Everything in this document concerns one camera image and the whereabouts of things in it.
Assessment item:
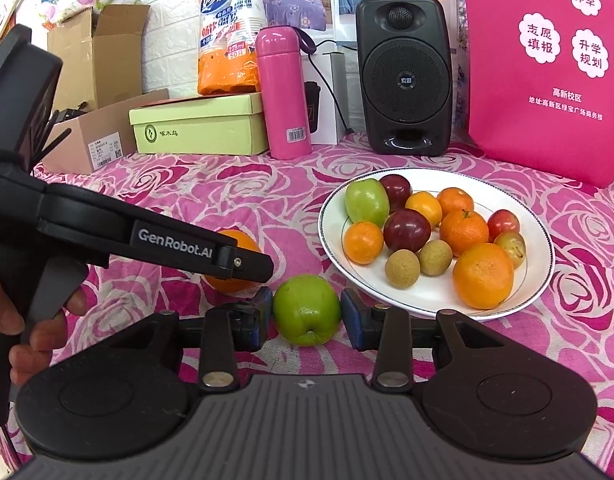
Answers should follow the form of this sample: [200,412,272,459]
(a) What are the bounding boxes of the large orange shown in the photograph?
[452,243,514,310]
[205,229,260,295]

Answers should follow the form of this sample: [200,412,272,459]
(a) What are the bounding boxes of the bright green apple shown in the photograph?
[272,274,342,347]

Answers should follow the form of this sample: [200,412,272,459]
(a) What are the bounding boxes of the large front orange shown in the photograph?
[452,243,514,310]

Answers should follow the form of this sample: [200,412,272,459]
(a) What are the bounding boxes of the small mandarin orange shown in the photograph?
[343,221,384,266]

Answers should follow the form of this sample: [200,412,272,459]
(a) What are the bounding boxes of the pale green apple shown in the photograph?
[345,178,389,228]

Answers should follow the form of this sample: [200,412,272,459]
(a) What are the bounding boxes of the reddish yellow small fruit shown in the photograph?
[494,231,526,269]

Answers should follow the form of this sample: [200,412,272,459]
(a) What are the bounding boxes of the tan longan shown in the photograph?
[418,240,453,276]
[385,249,421,289]

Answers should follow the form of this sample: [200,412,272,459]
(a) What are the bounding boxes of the dark purple plum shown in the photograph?
[383,208,431,252]

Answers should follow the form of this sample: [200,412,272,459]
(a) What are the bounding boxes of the orange with stem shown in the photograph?
[439,209,489,257]

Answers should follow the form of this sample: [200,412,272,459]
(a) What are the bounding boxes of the red orange small tomato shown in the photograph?
[487,209,520,243]

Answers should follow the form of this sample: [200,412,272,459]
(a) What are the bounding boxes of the dark red plum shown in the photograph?
[380,174,412,214]

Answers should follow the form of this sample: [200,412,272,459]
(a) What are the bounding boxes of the yellow orange kumquat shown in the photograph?
[405,191,444,230]

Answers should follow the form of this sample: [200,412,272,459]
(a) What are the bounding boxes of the small tangerine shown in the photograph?
[437,188,474,217]

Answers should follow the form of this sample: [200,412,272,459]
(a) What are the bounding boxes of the person's left hand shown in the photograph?
[0,286,89,386]

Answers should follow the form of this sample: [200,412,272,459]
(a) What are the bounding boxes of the pink rose tablecloth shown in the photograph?
[10,133,614,477]

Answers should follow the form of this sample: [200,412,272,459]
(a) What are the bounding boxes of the small brown cardboard box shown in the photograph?
[42,89,169,174]

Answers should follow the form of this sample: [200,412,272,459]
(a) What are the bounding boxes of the white round plate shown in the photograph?
[318,167,555,321]

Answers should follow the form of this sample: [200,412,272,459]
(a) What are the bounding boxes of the green shoe box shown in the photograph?
[129,92,268,155]

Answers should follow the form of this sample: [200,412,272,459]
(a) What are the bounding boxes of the pink thermos bottle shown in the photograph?
[255,26,311,160]

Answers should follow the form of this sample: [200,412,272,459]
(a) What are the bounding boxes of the tall open cardboard box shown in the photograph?
[48,4,150,110]

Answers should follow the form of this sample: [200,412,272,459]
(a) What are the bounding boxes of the white box behind thermos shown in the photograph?
[301,52,349,145]

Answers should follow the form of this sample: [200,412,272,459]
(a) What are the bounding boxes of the black speaker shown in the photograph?
[356,0,452,156]

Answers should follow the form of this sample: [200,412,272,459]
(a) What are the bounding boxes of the pink fabric bag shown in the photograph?
[465,0,614,188]

